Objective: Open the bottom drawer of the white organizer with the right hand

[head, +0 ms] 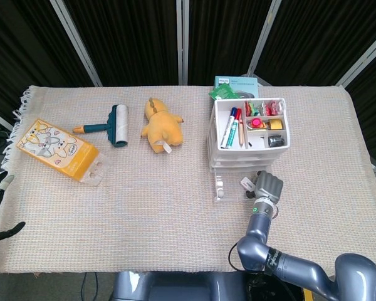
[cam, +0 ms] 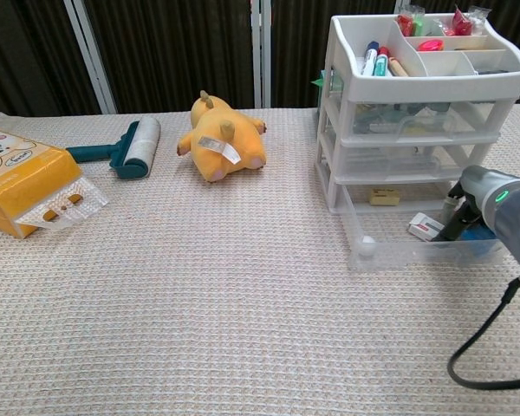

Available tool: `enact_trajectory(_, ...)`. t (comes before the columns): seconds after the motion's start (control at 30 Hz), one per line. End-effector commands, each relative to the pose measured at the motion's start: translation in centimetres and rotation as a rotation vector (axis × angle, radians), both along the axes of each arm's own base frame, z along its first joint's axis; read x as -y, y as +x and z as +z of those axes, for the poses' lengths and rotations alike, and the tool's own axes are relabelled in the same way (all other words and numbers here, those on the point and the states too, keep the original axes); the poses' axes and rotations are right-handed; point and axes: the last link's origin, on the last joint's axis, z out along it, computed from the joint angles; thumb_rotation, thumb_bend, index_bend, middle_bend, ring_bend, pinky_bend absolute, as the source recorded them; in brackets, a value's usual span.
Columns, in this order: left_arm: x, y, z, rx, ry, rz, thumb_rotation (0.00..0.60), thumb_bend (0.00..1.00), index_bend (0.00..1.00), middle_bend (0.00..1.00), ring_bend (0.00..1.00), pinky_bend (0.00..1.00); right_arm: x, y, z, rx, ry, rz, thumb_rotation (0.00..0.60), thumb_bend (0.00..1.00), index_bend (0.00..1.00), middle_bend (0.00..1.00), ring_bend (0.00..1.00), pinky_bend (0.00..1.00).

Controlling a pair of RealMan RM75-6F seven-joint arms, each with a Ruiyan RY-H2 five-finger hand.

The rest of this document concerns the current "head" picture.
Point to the yellow cartoon tissue pack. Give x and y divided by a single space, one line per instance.
56 147

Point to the teal lint roller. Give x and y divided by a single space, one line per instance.
119 125

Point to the black grey right robot hand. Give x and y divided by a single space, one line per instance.
269 185

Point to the teal product box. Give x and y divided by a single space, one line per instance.
238 82

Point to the red capped green marker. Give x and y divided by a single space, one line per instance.
233 135

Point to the wooden crayon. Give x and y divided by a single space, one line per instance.
241 135

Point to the yellow plush toy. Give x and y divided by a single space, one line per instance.
163 128

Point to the white plastic drawer organizer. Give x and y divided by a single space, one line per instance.
253 150

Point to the green packet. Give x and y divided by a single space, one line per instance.
222 91

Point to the blue capped white marker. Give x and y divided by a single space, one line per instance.
227 131

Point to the red wrapped candies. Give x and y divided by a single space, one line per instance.
272 108

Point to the clear bottom drawer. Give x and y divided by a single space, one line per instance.
232 188

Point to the red green clips pack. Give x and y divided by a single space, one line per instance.
252 108

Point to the clear drawer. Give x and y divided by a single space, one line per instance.
238 161
247 155
232 188

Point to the beige woven tablecloth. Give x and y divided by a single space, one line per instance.
144 219

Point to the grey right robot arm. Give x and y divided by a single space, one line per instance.
260 225

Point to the black binder clips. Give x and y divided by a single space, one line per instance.
275 141

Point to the clear middle drawer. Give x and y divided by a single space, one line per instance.
238 161

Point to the small white box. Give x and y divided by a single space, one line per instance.
246 182

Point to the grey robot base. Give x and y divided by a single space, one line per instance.
175 288

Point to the clear top drawer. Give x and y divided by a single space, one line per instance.
247 155

